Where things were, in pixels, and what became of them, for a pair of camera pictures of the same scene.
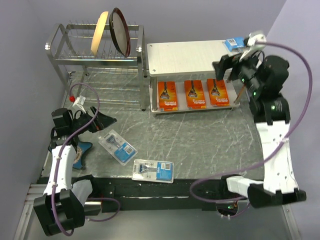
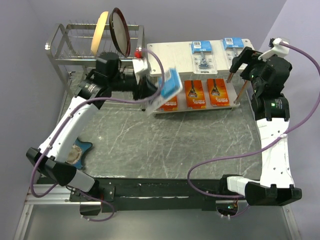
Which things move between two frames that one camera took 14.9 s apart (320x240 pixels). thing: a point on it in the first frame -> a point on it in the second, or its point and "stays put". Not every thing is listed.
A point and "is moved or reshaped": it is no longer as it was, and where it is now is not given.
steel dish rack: x=106 y=78 stays put
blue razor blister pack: x=116 y=146 -> x=172 y=86
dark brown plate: x=120 y=31 stays put
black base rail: x=120 y=194 stays put
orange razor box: x=217 y=91 stays put
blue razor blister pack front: x=153 y=171 -> x=202 y=57
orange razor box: x=195 y=94 stays put
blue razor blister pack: x=235 y=45 is moved or reshaped
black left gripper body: x=84 y=118 -> x=124 y=82
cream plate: x=98 y=31 stays put
